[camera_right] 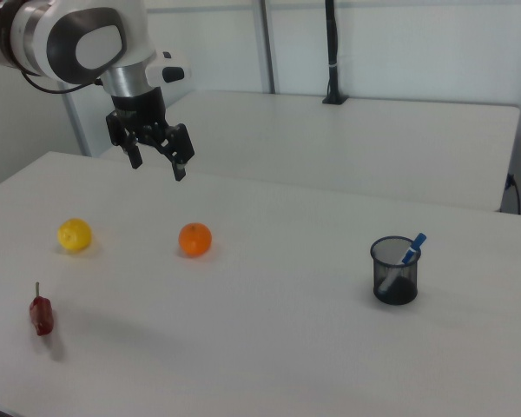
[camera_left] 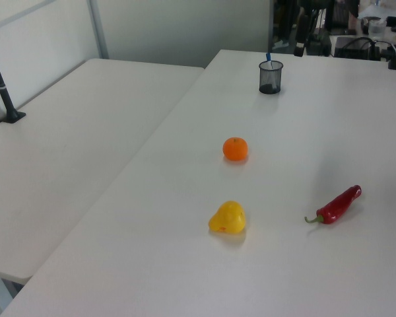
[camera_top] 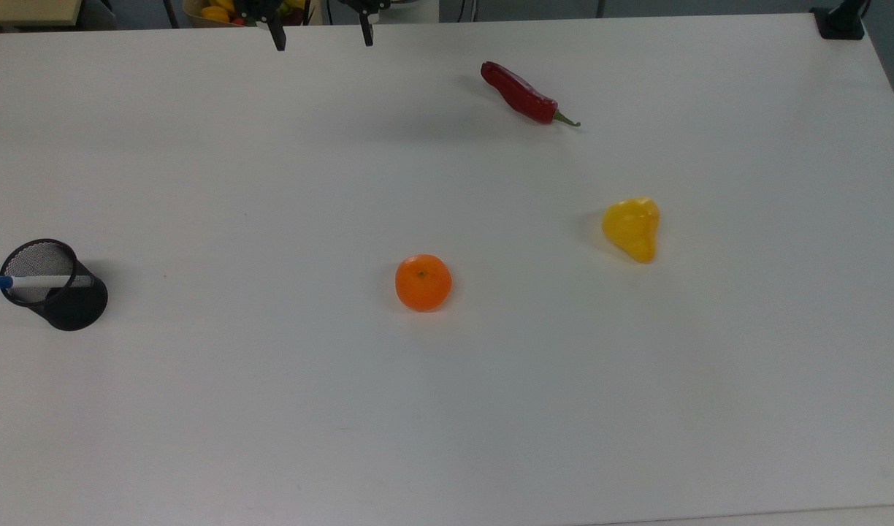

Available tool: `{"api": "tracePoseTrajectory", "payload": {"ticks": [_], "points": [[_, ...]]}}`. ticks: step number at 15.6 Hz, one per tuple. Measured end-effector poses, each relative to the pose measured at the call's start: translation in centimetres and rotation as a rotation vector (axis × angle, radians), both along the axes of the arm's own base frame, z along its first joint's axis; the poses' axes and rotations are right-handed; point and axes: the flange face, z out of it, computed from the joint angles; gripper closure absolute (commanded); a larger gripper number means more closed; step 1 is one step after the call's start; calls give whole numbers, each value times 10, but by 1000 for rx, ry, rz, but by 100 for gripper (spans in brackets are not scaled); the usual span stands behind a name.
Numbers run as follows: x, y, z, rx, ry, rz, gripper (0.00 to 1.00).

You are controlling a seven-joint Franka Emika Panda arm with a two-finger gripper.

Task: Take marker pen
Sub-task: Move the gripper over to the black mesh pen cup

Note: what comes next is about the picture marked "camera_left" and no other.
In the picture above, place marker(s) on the clear plastic container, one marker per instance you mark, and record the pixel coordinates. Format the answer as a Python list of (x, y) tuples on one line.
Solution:
[(377, 28)]

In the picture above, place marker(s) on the dark robot gripper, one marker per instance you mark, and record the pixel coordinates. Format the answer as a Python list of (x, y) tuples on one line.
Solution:
[(316, 5)]

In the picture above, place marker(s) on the blue and white marker pen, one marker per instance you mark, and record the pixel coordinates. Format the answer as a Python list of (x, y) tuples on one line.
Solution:
[(268, 58)]

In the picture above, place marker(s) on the red chili pepper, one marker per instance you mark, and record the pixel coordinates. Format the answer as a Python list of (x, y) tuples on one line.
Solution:
[(337, 206)]

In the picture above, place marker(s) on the black pole with base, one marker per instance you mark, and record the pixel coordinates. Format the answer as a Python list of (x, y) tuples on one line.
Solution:
[(3, 95)]

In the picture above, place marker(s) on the black mesh pen cup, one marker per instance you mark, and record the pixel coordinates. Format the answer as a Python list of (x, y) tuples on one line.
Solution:
[(270, 81)]

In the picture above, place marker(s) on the black box device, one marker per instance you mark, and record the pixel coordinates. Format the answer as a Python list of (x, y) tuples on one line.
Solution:
[(354, 49)]

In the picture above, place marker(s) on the orange mandarin fruit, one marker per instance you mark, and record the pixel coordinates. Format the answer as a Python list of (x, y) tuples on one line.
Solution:
[(235, 149)]

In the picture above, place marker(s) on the yellow toy pear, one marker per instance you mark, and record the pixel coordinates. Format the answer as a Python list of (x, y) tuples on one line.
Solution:
[(227, 218)]

